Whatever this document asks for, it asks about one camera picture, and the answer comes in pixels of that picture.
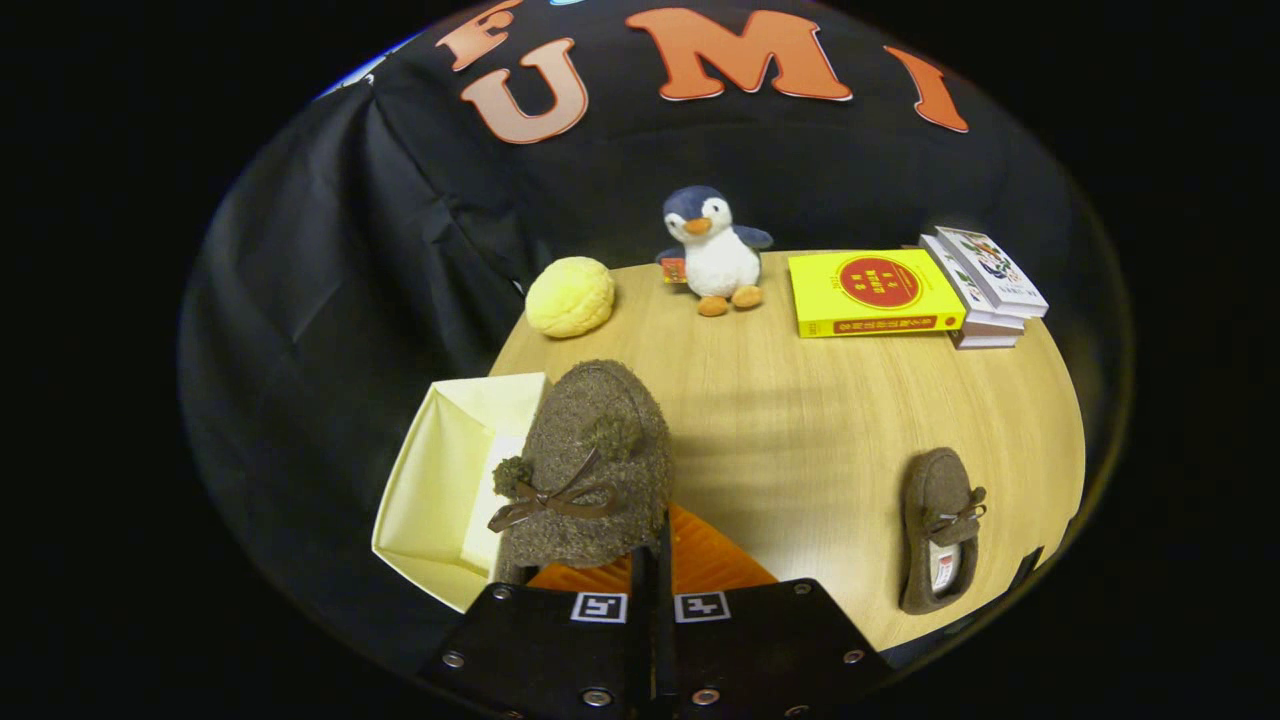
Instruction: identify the plush penguin toy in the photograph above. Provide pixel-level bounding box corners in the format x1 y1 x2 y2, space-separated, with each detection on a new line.
656 185 774 318

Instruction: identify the yellow bun toy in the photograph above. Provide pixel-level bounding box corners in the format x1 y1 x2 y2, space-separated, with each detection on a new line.
525 256 616 339

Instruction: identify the black backdrop cloth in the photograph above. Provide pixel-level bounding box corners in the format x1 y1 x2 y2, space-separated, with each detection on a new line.
178 0 1136 691

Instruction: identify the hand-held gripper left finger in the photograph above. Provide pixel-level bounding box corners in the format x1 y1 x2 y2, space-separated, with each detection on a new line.
420 545 657 720

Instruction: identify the beige fabric storage box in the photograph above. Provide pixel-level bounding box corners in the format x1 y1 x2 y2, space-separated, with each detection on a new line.
372 373 549 613

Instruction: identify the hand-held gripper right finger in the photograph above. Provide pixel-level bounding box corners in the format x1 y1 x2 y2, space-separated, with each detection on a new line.
654 503 896 720

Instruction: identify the brown fuzzy shoe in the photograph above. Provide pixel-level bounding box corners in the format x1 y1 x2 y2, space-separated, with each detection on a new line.
487 360 673 586
898 447 988 615

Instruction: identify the white paperback book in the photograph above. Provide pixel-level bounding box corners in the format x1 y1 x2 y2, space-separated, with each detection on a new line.
918 234 1026 331
945 325 1021 350

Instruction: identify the white book with illustrated cover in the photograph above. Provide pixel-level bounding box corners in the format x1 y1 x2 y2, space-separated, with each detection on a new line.
935 226 1050 319

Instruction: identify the yellow book with red circle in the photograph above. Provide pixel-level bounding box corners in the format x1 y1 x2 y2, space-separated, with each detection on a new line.
787 248 968 339

